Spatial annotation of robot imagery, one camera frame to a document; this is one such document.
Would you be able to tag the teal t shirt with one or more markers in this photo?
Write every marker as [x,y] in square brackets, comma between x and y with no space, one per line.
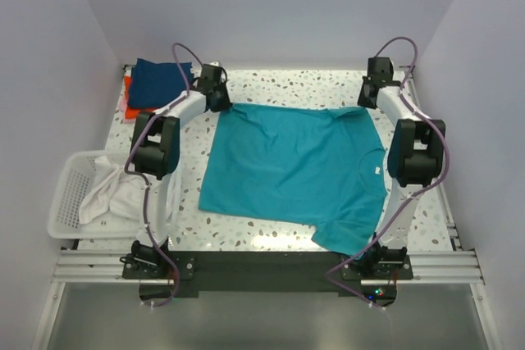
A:
[321,167]

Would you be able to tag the folded pink t shirt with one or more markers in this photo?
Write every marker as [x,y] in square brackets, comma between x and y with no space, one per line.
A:
[129,113]

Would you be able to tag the white plastic basket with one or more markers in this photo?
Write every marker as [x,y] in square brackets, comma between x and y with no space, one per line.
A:
[75,182]

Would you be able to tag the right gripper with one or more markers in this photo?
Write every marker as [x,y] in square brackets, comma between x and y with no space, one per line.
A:
[362,101]

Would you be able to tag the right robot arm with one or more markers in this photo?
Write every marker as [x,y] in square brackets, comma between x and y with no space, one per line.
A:
[415,159]

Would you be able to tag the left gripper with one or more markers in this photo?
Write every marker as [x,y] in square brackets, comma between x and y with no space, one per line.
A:
[226,102]

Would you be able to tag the folded navy blue t shirt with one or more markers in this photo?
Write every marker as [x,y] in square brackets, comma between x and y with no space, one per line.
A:
[154,85]

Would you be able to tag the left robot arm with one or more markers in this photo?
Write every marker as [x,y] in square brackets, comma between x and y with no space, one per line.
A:
[155,157]

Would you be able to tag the folded orange t shirt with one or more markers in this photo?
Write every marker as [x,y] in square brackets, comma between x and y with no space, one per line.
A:
[136,98]

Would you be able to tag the white t shirt in basket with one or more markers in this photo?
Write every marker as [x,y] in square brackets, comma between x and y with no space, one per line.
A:
[113,192]

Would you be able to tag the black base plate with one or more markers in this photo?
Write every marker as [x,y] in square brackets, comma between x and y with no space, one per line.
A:
[186,274]

